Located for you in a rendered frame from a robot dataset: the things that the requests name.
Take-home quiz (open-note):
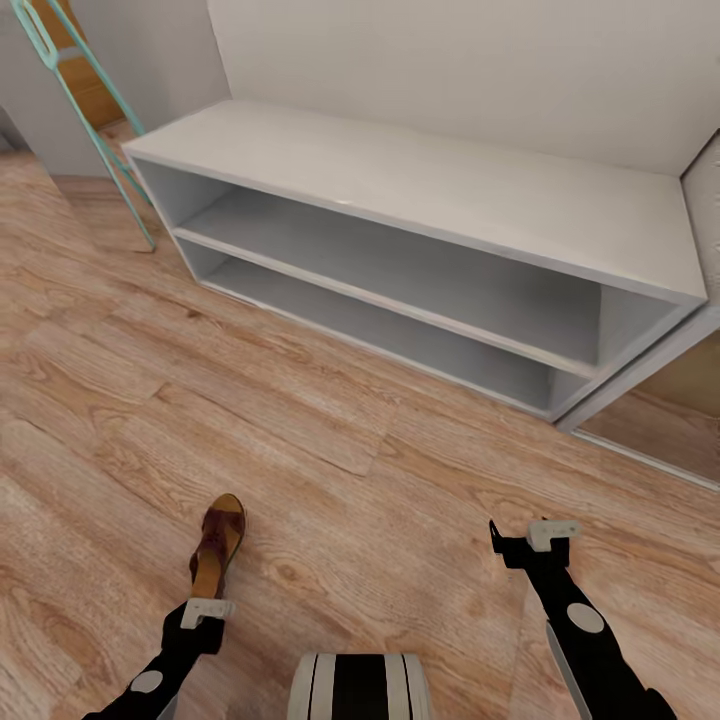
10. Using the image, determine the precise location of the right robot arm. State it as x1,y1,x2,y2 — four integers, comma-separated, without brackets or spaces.
489,517,677,720

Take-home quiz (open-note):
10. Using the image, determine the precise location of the robot trunk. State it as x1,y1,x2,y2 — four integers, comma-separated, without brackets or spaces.
287,653,433,720

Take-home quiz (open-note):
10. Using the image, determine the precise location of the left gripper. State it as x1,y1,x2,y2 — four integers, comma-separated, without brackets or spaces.
161,603,224,666

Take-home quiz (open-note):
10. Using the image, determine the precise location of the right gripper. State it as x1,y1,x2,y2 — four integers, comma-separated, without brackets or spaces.
489,520,569,585

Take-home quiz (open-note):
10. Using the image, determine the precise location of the sandal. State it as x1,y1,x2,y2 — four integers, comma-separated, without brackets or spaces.
188,493,246,601

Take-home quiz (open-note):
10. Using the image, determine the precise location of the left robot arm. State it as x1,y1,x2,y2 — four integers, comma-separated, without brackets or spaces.
82,599,236,720

